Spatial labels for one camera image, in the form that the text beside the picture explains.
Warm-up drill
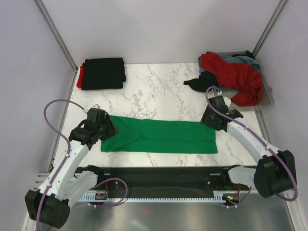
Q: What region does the green t shirt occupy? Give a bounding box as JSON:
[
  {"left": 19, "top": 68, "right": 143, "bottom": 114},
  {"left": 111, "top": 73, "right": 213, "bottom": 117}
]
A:
[{"left": 101, "top": 115, "right": 218, "bottom": 154}]

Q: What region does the clear plastic bin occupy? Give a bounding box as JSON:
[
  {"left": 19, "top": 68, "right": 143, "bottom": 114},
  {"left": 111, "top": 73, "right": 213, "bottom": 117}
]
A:
[{"left": 218, "top": 51, "right": 274, "bottom": 111}]

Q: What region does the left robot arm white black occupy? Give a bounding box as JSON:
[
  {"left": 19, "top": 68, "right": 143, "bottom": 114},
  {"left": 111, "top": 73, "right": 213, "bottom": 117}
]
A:
[{"left": 25, "top": 109, "right": 119, "bottom": 229}]

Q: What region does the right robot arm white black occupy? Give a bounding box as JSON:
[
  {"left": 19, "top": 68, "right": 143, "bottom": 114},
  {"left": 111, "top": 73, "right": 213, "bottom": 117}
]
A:
[{"left": 200, "top": 106, "right": 298, "bottom": 202}]

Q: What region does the black crumpled t shirt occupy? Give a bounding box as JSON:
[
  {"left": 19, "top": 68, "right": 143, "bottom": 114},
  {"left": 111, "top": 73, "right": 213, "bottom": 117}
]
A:
[{"left": 183, "top": 71, "right": 218, "bottom": 92}]

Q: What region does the folded red t shirt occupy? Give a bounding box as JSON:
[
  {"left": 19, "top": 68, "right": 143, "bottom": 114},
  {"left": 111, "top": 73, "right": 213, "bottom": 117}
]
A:
[{"left": 76, "top": 64, "right": 84, "bottom": 89}]

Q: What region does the folded black t shirt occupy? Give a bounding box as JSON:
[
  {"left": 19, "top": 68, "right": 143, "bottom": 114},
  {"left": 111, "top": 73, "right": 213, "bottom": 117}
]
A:
[{"left": 81, "top": 58, "right": 127, "bottom": 90}]

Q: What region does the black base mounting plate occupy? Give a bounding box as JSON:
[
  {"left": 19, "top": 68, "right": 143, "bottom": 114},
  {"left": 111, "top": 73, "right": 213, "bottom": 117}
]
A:
[{"left": 85, "top": 166, "right": 249, "bottom": 198}]

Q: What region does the blue grey t shirt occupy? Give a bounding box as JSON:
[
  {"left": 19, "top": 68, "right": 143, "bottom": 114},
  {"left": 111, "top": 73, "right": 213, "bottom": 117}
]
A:
[{"left": 198, "top": 52, "right": 261, "bottom": 92}]

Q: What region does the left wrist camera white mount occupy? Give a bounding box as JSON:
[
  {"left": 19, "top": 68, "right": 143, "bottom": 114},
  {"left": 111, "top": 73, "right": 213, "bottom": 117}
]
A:
[{"left": 86, "top": 104, "right": 106, "bottom": 123}]

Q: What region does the grey slotted cable duct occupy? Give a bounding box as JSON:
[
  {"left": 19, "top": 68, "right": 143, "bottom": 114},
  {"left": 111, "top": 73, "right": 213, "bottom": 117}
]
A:
[{"left": 78, "top": 191, "right": 239, "bottom": 203}]

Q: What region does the left aluminium frame post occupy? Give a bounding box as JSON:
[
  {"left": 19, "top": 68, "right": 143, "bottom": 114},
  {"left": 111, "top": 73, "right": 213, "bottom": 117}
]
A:
[{"left": 33, "top": 0, "right": 77, "bottom": 72}]

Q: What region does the aluminium frame post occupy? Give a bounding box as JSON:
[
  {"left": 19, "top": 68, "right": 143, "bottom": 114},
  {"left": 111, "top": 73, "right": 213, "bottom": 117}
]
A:
[
  {"left": 252, "top": 0, "right": 289, "bottom": 57},
  {"left": 33, "top": 0, "right": 77, "bottom": 72}
]

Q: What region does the right aluminium frame post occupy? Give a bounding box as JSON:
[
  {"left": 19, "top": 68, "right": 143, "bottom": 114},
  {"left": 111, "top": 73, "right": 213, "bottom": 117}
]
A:
[{"left": 252, "top": 0, "right": 289, "bottom": 57}]

